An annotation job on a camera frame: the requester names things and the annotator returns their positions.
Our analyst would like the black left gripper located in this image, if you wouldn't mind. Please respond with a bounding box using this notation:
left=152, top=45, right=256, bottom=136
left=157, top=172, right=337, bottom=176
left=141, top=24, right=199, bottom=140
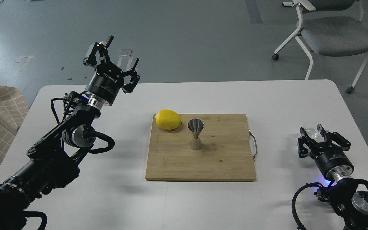
left=83, top=35, right=140, bottom=106

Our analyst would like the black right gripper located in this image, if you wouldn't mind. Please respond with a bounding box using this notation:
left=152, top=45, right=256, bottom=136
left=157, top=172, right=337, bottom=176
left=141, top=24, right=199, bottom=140
left=298, top=124, right=354, bottom=182

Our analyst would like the clear glass measuring cup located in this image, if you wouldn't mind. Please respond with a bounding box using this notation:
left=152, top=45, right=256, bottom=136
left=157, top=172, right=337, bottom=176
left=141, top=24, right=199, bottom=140
left=301, top=121, right=323, bottom=141

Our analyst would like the steel double jigger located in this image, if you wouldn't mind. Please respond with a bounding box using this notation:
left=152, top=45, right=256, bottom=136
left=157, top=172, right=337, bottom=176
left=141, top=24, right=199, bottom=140
left=187, top=118, right=204, bottom=150

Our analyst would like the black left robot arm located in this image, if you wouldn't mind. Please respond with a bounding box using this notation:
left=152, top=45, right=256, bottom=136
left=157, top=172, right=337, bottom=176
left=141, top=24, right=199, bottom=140
left=0, top=35, right=140, bottom=230

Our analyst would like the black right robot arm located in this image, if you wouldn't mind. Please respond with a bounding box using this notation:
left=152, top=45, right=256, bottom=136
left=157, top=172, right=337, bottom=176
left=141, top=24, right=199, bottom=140
left=291, top=124, right=368, bottom=230

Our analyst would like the yellow lemon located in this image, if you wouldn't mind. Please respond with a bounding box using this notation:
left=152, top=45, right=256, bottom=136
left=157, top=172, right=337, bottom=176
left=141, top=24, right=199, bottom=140
left=155, top=109, right=182, bottom=130

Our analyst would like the wooden cutting board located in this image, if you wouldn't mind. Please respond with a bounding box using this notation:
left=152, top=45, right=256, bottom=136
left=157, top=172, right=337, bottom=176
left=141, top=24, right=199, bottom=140
left=145, top=113, right=257, bottom=182

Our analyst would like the grey office chair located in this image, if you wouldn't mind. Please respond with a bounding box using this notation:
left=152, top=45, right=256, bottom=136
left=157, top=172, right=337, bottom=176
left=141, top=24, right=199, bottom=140
left=272, top=0, right=368, bottom=94

